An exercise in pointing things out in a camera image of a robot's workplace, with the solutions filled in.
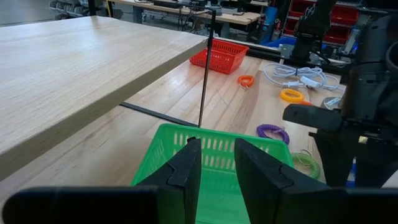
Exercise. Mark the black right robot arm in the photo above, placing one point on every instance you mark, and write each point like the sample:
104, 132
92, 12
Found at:
312, 31

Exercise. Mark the wooden workbench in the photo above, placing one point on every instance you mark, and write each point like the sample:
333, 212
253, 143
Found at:
186, 14

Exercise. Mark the blue plastic bin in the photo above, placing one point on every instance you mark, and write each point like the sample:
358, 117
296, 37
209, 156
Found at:
284, 42

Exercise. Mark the red parts bin shelf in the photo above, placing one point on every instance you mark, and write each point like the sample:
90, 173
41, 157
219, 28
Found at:
342, 15

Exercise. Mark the green plastic basket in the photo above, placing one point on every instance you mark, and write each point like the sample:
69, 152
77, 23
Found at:
217, 193

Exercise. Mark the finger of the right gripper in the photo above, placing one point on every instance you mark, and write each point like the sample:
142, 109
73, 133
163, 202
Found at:
311, 118
376, 168

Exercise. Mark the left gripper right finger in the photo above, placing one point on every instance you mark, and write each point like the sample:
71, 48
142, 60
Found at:
311, 208

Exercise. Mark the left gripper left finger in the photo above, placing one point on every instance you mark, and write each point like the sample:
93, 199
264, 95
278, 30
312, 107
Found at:
93, 205

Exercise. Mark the wooden shelf riser black frame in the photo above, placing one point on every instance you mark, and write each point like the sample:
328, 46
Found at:
77, 77

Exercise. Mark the red plastic basket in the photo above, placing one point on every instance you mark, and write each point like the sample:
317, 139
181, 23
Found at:
220, 57

